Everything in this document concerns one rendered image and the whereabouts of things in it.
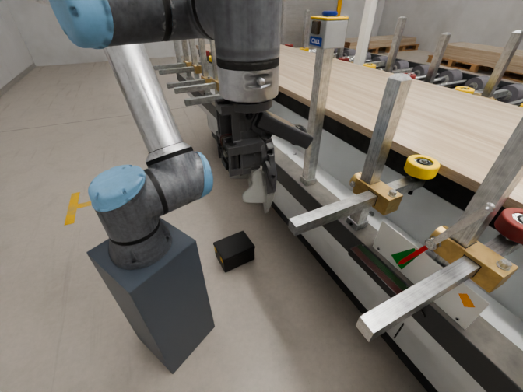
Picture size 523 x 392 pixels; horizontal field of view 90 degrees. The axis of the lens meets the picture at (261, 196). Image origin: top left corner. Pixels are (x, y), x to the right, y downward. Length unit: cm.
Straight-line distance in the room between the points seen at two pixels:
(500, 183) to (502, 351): 35
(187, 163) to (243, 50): 51
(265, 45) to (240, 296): 128
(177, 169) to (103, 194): 20
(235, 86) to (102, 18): 17
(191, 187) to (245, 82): 50
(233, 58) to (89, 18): 17
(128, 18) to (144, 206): 50
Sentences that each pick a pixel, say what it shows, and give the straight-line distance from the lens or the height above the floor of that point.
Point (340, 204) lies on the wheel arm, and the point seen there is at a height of 86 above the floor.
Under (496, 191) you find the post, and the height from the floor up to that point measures 100.
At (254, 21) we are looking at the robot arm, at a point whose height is 124.
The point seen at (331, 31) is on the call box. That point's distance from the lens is 81.
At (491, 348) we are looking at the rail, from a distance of 76.
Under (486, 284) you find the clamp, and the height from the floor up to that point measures 84.
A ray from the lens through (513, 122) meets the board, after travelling 133.
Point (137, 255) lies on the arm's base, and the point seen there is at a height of 65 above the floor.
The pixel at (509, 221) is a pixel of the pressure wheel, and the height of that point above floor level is 91.
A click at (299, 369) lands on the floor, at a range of 135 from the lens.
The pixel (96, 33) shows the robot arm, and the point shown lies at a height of 123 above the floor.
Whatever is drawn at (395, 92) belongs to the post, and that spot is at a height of 110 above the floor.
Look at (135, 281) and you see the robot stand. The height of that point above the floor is 60.
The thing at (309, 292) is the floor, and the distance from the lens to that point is 152.
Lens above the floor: 126
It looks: 37 degrees down
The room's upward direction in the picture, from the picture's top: straight up
